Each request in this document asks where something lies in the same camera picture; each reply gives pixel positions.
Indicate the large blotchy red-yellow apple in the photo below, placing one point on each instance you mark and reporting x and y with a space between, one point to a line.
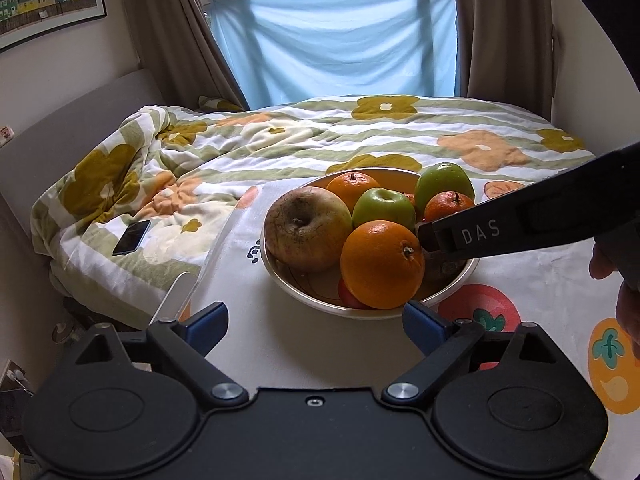
305 230

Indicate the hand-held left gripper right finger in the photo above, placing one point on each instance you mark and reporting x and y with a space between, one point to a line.
425 327

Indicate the large orange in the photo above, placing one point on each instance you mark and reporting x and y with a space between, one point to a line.
380 267

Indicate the small mandarin with stem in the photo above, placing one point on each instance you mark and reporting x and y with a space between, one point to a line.
447 207
352 190

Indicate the light blue hanging cloth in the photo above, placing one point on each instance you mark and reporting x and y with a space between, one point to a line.
335 45

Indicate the striped floral blanket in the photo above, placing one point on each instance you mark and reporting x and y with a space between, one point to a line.
280 140

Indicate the black object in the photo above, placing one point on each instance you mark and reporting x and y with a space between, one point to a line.
615 5

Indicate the white bowl with yellow print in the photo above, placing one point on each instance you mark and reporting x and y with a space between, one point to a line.
300 290

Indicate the small red tomato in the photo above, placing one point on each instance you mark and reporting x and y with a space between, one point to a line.
350 296

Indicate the framed wall poster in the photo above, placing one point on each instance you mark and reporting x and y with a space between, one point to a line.
45 0

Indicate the white fruit-print cloth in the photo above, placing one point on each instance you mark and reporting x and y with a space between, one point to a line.
525 280

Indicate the brown kiwi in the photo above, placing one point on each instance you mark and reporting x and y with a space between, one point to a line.
447 274

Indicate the person's right hand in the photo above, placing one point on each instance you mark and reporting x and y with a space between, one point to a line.
627 310

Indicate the black smartphone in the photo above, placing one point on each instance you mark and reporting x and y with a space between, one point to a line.
131 237

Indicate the green apple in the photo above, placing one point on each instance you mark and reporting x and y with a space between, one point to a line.
442 182
382 209

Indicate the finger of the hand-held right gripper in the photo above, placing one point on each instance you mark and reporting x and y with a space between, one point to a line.
427 237

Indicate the grey padded headboard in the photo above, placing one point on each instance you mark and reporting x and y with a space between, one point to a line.
60 130

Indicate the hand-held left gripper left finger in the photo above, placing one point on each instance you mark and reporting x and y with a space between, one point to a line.
205 327

